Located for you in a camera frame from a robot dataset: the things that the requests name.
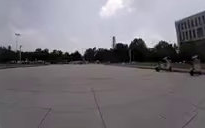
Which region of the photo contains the white scooter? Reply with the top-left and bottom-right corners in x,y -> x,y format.
189,55 -> 202,77
154,55 -> 174,73

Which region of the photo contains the row of trees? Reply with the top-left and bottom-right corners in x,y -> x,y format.
0,37 -> 193,65

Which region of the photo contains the distant tower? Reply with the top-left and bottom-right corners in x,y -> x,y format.
111,35 -> 117,50

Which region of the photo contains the tall lamp pole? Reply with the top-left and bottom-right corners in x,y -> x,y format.
14,32 -> 22,62

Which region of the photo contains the grey multi-storey building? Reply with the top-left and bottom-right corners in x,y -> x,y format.
174,8 -> 205,65

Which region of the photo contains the grey paved plaza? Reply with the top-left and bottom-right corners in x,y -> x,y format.
0,63 -> 205,128

